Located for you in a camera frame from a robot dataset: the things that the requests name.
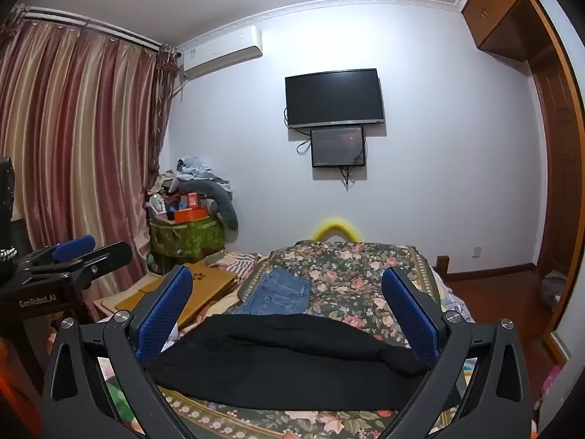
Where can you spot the small black wall monitor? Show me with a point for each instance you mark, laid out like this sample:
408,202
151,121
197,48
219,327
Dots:
337,146

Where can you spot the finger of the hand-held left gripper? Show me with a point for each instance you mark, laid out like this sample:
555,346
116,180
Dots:
73,245
109,256

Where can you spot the light wooden board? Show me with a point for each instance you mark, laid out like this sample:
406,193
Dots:
123,297

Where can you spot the wooden lap desk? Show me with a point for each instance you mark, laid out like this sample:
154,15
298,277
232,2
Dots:
205,283

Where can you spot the black pants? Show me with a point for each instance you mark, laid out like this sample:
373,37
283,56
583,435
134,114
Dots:
283,361

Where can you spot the curtain rail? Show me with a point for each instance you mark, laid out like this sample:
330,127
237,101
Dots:
91,23

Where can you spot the black wall television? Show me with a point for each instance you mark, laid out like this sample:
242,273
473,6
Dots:
333,98

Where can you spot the white air conditioner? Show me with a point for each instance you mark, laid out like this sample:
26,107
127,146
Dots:
219,52

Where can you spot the small red box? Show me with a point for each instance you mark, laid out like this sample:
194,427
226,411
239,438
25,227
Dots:
193,200

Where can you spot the colourful printed sheet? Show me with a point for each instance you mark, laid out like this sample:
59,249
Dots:
114,393

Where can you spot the brown wooden door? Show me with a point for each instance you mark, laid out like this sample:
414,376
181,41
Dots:
550,146

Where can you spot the wooden overhead cabinet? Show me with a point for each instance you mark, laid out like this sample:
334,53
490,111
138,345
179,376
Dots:
498,0

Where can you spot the grey cloth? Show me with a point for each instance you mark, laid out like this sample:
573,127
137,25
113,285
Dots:
554,288

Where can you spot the orange flat box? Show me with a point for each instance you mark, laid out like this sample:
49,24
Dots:
189,215

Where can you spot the striped pink curtain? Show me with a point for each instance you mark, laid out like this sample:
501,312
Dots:
82,123

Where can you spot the yellow curved object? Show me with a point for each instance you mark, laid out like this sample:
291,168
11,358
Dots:
337,225

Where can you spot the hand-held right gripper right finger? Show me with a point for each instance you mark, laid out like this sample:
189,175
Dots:
411,320

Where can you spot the wooden bed post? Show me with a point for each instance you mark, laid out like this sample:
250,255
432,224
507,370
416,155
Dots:
443,267

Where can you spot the striped cloth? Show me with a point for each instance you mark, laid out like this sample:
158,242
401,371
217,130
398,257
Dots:
237,263

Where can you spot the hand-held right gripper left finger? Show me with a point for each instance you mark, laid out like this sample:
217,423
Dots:
162,315

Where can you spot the grey long pillow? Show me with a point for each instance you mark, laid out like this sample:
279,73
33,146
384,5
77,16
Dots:
226,210

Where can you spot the green patterned storage box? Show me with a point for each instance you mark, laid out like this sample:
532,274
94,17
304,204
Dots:
187,240

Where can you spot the floral blanket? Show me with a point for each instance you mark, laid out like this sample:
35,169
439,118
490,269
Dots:
347,279

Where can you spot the white wall outlet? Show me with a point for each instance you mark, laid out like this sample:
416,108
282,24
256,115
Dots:
478,252

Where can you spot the blue jeans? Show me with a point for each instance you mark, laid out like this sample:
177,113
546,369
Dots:
279,292

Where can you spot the pile of clothes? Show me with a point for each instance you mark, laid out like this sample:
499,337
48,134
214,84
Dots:
196,167

